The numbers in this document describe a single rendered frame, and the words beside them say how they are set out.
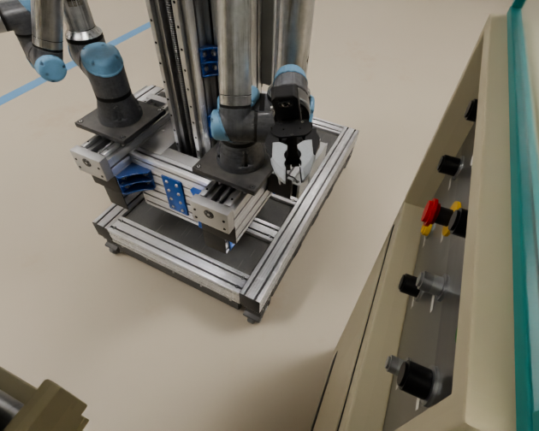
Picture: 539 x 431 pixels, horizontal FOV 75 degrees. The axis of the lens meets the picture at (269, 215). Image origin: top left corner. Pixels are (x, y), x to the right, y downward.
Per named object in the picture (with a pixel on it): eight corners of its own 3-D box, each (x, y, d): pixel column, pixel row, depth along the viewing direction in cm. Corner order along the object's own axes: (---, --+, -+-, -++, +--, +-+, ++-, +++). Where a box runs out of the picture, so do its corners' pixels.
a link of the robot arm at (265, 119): (257, 136, 91) (257, 97, 83) (300, 138, 92) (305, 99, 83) (257, 155, 86) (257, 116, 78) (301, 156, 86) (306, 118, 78)
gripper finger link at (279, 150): (288, 202, 59) (292, 166, 65) (286, 176, 55) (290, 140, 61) (270, 202, 60) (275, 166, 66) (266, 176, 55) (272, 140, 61)
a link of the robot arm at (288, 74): (305, 96, 84) (309, 61, 78) (307, 121, 77) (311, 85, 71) (272, 94, 84) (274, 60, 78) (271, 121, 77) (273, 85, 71)
